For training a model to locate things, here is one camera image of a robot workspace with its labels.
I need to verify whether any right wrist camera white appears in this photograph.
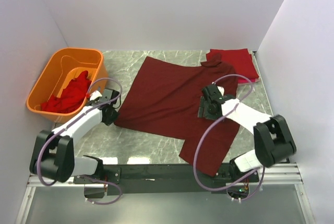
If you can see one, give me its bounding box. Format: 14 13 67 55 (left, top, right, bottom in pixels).
212 83 225 96

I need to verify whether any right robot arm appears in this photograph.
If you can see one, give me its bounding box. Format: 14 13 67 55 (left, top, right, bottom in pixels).
198 84 297 177

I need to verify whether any dark red t shirt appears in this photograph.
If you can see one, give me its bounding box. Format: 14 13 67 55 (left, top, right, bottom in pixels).
114 56 240 176

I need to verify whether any bright red shirt in basket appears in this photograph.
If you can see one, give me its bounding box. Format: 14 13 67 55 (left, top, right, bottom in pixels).
41 70 91 114

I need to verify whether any folded dark red shirt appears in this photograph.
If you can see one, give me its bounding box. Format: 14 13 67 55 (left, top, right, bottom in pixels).
206 49 259 82

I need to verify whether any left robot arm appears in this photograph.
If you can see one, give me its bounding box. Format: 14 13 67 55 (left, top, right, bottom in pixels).
29 89 121 186

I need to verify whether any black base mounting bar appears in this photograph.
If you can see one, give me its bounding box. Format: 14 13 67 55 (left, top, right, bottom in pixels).
73 162 261 200

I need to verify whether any orange plastic basket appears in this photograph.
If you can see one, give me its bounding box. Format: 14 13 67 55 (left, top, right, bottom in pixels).
26 48 109 123

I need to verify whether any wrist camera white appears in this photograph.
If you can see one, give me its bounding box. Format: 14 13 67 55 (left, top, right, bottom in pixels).
212 83 225 96
88 90 102 101

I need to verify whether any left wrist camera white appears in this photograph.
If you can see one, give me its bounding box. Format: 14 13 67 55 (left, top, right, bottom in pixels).
88 90 102 101

